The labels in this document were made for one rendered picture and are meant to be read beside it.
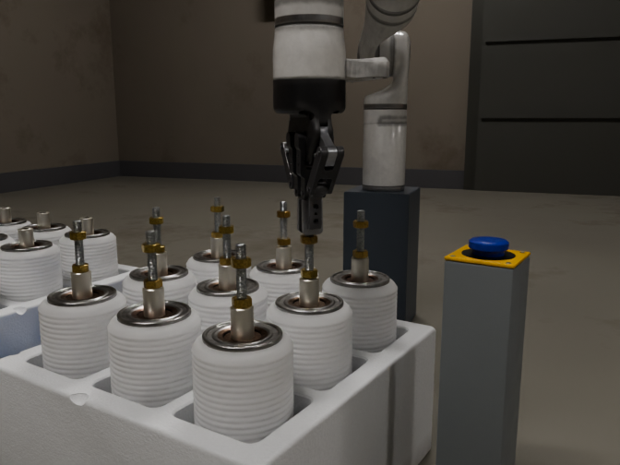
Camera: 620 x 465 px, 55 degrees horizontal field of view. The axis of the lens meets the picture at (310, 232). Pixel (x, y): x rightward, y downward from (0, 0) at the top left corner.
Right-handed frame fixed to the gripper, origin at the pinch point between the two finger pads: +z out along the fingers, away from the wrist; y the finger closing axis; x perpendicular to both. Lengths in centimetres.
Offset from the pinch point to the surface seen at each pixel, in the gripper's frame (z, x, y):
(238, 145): 10, 86, -366
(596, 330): 35, 79, -33
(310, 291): 8.1, -0.4, 1.1
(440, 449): 25.1, 11.6, 9.2
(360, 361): 17.6, 6.2, 0.1
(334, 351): 13.9, 0.9, 4.7
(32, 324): 20, -31, -34
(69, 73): -41, -25, -398
